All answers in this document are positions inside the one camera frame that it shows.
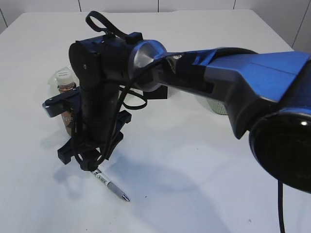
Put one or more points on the Nescafe coffee bottle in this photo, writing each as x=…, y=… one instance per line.
x=65, y=83

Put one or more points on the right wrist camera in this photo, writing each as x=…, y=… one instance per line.
x=60, y=104

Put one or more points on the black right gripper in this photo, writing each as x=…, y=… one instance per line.
x=87, y=149

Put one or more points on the green woven plastic basket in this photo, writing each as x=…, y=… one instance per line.
x=217, y=106

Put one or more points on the black mesh pen holder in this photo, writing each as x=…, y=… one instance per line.
x=159, y=94

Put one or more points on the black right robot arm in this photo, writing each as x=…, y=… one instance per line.
x=267, y=95

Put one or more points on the white grey pen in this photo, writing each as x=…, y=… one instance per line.
x=110, y=185

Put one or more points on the green wavy glass plate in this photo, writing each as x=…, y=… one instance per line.
x=53, y=86

